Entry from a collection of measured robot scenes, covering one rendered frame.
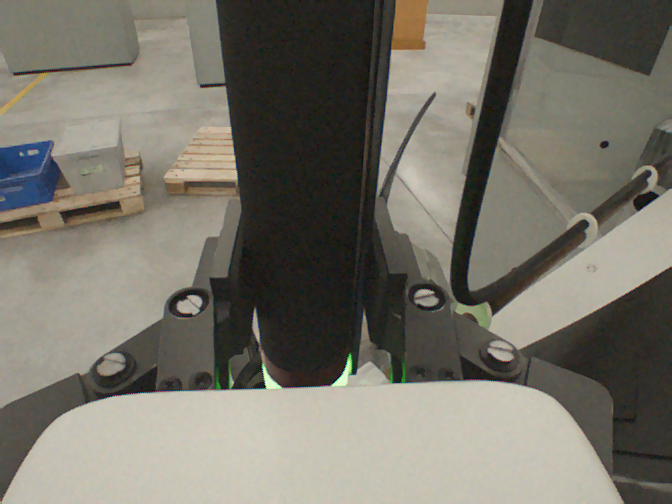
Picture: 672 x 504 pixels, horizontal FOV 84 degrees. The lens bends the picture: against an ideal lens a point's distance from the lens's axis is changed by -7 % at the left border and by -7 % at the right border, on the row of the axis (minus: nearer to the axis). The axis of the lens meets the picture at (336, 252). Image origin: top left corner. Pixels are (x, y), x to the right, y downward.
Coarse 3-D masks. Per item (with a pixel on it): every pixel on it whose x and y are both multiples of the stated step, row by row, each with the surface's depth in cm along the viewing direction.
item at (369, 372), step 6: (366, 366) 23; (372, 366) 23; (360, 372) 23; (366, 372) 23; (372, 372) 23; (378, 372) 23; (348, 378) 22; (354, 378) 22; (360, 378) 22; (366, 378) 22; (372, 378) 22; (378, 378) 22; (384, 378) 22; (348, 384) 22; (354, 384) 22
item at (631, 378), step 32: (640, 288) 26; (608, 320) 24; (640, 320) 22; (544, 352) 25; (576, 352) 23; (608, 352) 20; (640, 352) 19; (608, 384) 18; (640, 384) 17; (640, 416) 16; (640, 448) 14; (640, 480) 13
